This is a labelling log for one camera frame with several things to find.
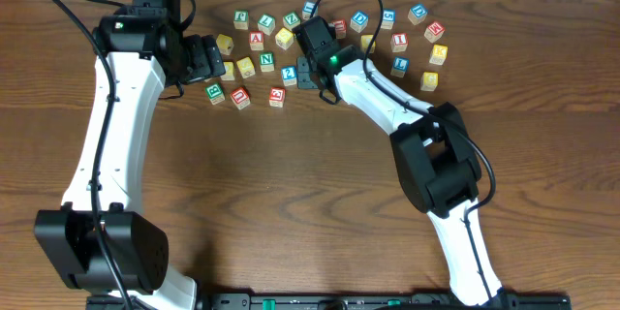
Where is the yellow o block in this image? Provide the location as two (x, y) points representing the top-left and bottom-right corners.
(221, 61), (235, 81)
(360, 35), (376, 53)

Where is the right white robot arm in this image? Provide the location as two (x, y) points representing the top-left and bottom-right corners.
(294, 16), (502, 306)

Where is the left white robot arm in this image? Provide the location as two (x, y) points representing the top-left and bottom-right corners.
(34, 0), (225, 309)

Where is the blue 2 block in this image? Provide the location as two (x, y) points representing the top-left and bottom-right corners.
(281, 66), (297, 86)

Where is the yellow block near left gripper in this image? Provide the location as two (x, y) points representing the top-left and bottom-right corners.
(216, 34), (234, 55)

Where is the green B block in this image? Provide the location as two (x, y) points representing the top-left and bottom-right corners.
(205, 82), (226, 105)

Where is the yellow S block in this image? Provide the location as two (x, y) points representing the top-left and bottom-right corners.
(236, 56), (256, 78)

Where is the green N block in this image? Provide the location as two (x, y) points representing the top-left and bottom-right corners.
(259, 52), (275, 73)

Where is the yellow block upper middle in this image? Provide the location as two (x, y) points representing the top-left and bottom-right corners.
(275, 27), (295, 50)

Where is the red U block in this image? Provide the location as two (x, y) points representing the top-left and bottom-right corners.
(231, 86), (251, 110)

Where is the green P block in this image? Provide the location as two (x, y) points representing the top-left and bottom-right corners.
(233, 10), (249, 30)

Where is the red A block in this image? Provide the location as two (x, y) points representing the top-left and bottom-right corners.
(249, 31), (264, 51)

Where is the green Z block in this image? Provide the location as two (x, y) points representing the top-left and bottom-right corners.
(283, 11), (301, 31)

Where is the red C block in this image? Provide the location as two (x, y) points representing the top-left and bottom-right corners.
(331, 19), (347, 39)

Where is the blue top block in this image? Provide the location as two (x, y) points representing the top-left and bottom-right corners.
(301, 1), (317, 20)

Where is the blue d block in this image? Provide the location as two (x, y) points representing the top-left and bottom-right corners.
(350, 11), (369, 33)
(408, 4), (428, 25)

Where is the blue L block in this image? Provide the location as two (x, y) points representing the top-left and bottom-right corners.
(390, 56), (410, 78)

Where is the red I block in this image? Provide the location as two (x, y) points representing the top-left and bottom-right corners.
(390, 33), (409, 53)

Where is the blue 5 block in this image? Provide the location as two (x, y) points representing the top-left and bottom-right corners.
(381, 9), (396, 30)

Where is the yellow G block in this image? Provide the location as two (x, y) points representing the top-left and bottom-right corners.
(420, 72), (439, 92)

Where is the blue D block right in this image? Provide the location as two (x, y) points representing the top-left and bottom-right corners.
(408, 4), (428, 25)

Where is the yellow K block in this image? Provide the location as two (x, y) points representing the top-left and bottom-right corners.
(429, 45), (448, 65)

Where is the red M block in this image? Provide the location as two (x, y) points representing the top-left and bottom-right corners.
(424, 21), (446, 43)

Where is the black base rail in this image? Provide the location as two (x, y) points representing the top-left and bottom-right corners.
(86, 291), (572, 310)

